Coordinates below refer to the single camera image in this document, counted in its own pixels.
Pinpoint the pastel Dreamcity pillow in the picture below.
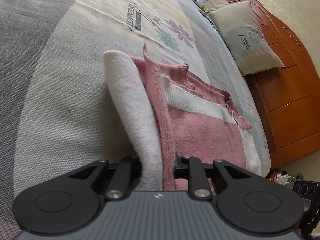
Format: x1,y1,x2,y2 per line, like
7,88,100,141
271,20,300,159
207,1,284,75

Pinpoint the wooden headboard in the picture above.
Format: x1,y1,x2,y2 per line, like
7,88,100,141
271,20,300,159
227,0,320,168

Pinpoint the white power adapter on floor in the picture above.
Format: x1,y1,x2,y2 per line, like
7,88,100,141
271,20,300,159
273,170,294,186

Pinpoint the pink and white knit sweater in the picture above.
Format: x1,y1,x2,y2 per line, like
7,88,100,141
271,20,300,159
103,50,261,191

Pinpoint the black device on floor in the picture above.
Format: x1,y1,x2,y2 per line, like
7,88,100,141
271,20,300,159
292,180,319,239

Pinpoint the pastel patchwork bed sheet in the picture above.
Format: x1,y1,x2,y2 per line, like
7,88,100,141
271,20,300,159
1,0,271,239

